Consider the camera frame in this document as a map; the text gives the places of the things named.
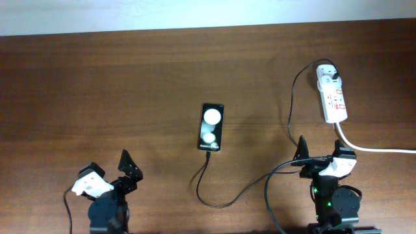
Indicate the white charger adapter plug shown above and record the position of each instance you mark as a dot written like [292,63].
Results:
[326,82]

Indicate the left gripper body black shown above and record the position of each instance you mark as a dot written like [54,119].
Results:
[123,186]

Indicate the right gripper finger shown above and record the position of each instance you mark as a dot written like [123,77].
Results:
[301,154]
[338,144]

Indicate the black Galaxy flip phone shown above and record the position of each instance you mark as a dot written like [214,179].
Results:
[212,118]

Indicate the white power strip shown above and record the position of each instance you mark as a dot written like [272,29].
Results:
[333,102]

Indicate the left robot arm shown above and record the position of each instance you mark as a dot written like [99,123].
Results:
[109,212]

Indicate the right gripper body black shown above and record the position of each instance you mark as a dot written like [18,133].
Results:
[312,168]

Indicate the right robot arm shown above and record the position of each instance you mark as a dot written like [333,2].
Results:
[336,205]

